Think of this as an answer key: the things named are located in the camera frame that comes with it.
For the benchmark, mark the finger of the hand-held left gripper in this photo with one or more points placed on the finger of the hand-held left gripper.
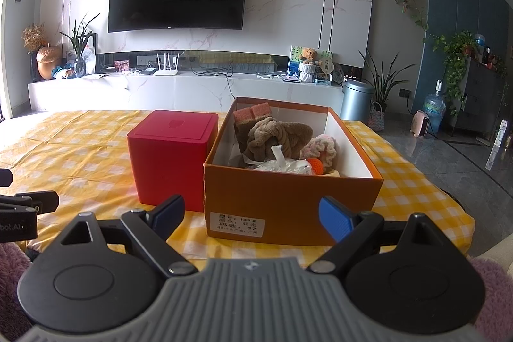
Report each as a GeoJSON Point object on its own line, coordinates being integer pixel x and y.
{"type": "Point", "coordinates": [36, 201]}
{"type": "Point", "coordinates": [5, 177]}

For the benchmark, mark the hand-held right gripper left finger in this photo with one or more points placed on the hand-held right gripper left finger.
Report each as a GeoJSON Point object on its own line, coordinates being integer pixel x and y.
{"type": "Point", "coordinates": [168, 216]}

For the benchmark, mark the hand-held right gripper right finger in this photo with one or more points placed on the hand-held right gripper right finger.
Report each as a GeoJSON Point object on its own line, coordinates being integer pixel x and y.
{"type": "Point", "coordinates": [336, 220]}

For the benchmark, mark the orange cardboard shoe box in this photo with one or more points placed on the orange cardboard shoe box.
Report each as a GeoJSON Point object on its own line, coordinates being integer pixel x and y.
{"type": "Point", "coordinates": [288, 201]}

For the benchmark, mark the orange crochet ball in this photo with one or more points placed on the orange crochet ball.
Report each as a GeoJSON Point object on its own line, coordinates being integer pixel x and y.
{"type": "Point", "coordinates": [316, 167]}

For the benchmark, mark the pink crochet hat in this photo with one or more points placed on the pink crochet hat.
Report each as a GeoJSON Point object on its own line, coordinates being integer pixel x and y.
{"type": "Point", "coordinates": [324, 145]}

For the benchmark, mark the white plastic bag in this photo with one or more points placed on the white plastic bag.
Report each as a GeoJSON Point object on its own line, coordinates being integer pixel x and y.
{"type": "Point", "coordinates": [280, 163]}

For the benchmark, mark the brown knotted plush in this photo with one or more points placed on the brown knotted plush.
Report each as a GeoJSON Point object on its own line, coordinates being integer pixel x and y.
{"type": "Point", "coordinates": [268, 137]}

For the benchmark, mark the brown sponge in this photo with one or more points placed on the brown sponge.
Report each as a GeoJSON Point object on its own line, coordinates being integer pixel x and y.
{"type": "Point", "coordinates": [250, 113]}

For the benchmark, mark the red square box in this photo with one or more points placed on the red square box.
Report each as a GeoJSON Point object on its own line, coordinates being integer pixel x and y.
{"type": "Point", "coordinates": [168, 165]}

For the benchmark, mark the yellow checkered tablecloth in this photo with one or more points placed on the yellow checkered tablecloth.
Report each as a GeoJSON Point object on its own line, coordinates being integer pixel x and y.
{"type": "Point", "coordinates": [80, 149]}

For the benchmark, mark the woven basket bag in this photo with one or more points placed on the woven basket bag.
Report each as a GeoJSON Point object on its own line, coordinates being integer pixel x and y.
{"type": "Point", "coordinates": [376, 117]}

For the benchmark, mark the blue snack bag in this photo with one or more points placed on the blue snack bag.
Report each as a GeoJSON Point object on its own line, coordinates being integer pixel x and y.
{"type": "Point", "coordinates": [64, 72]}

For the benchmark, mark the grey metal trash can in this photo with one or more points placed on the grey metal trash can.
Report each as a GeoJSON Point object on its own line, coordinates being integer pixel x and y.
{"type": "Point", "coordinates": [356, 101]}

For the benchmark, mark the golden acorn jar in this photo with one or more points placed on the golden acorn jar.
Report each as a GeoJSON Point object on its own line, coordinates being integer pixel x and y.
{"type": "Point", "coordinates": [48, 63]}

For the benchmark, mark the white marble television console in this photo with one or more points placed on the white marble television console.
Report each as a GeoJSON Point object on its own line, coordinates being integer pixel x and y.
{"type": "Point", "coordinates": [180, 93]}

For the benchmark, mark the pink space heater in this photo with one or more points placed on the pink space heater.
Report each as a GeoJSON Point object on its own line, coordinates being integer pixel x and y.
{"type": "Point", "coordinates": [421, 125]}

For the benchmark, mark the dried flower bunch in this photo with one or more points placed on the dried flower bunch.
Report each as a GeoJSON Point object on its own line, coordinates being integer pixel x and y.
{"type": "Point", "coordinates": [34, 37]}

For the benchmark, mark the white router with antennas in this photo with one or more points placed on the white router with antennas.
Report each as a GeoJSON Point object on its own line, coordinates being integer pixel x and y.
{"type": "Point", "coordinates": [166, 72]}

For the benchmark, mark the white shopping bag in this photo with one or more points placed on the white shopping bag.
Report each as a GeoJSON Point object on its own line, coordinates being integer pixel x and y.
{"type": "Point", "coordinates": [89, 59]}

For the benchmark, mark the tall leafy potted plant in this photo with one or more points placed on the tall leafy potted plant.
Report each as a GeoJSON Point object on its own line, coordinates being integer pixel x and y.
{"type": "Point", "coordinates": [382, 81]}

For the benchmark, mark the blue water bottle with pump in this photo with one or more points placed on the blue water bottle with pump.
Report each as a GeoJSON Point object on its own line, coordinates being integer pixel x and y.
{"type": "Point", "coordinates": [434, 109]}

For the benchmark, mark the green plant in glass vase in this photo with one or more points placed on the green plant in glass vase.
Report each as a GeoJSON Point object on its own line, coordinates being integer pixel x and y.
{"type": "Point", "coordinates": [80, 49]}

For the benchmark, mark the glass sliding door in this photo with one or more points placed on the glass sliding door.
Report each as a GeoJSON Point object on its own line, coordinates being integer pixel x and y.
{"type": "Point", "coordinates": [3, 25]}

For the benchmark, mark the round hand fan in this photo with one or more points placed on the round hand fan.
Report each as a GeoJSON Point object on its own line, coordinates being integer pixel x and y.
{"type": "Point", "coordinates": [330, 67]}

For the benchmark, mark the pink photo card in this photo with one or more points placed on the pink photo card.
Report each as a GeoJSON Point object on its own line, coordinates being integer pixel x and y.
{"type": "Point", "coordinates": [121, 65]}

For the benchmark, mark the brown teddy bear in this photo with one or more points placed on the brown teddy bear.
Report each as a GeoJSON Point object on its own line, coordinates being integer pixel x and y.
{"type": "Point", "coordinates": [309, 63]}

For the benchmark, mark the beige sofa cushion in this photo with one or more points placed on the beige sofa cushion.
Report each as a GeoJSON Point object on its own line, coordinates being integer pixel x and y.
{"type": "Point", "coordinates": [497, 252]}

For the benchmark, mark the green painted picture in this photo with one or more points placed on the green painted picture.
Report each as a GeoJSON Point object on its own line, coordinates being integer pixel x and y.
{"type": "Point", "coordinates": [294, 59]}

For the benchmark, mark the purple fluffy blanket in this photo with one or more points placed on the purple fluffy blanket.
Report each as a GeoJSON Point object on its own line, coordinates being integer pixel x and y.
{"type": "Point", "coordinates": [493, 298]}

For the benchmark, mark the white upright carton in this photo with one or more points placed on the white upright carton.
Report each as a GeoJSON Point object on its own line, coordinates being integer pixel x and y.
{"type": "Point", "coordinates": [497, 143]}

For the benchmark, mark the grey drawer cabinet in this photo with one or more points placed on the grey drawer cabinet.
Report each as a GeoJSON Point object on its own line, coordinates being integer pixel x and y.
{"type": "Point", "coordinates": [481, 97]}

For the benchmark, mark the trailing ivy plant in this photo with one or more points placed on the trailing ivy plant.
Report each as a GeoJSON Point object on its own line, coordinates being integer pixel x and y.
{"type": "Point", "coordinates": [455, 61]}

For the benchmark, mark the hanging vine plant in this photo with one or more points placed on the hanging vine plant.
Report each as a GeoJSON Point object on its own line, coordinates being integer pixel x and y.
{"type": "Point", "coordinates": [404, 1]}

